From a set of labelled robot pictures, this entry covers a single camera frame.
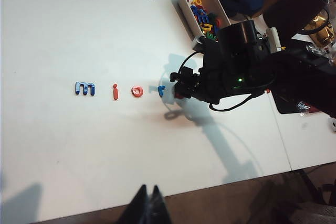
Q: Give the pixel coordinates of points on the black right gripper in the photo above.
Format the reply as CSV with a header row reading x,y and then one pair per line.
x,y
223,77

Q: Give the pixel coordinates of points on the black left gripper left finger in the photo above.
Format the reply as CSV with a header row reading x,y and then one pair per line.
x,y
137,208

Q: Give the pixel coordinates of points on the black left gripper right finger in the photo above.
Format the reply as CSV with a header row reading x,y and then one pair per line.
x,y
158,208

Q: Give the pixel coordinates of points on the orange letter i magnet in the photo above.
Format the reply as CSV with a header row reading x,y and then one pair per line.
x,y
115,94

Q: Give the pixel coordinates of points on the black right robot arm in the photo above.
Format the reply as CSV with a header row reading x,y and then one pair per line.
x,y
302,77

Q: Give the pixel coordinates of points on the light blue letter r magnet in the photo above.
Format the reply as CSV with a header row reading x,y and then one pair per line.
x,y
161,90

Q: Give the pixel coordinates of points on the orange letter o magnet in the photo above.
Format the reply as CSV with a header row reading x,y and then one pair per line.
x,y
137,91

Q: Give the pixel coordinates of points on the green letter magnet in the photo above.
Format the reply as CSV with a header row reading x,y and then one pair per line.
x,y
211,37

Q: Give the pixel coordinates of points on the yellow letter magnet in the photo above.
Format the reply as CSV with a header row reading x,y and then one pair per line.
x,y
208,28

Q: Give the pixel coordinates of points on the red letter magnet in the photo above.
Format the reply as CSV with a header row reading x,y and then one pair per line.
x,y
214,20

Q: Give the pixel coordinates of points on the blue letter m magnet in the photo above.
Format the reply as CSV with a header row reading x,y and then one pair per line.
x,y
84,89

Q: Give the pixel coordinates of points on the beige oval paper bowl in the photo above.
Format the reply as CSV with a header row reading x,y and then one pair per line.
x,y
189,16

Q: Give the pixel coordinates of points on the small white bottle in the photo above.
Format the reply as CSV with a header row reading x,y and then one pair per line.
x,y
273,39

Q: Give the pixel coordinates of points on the gold foil package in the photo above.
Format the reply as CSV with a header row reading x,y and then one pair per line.
x,y
321,31

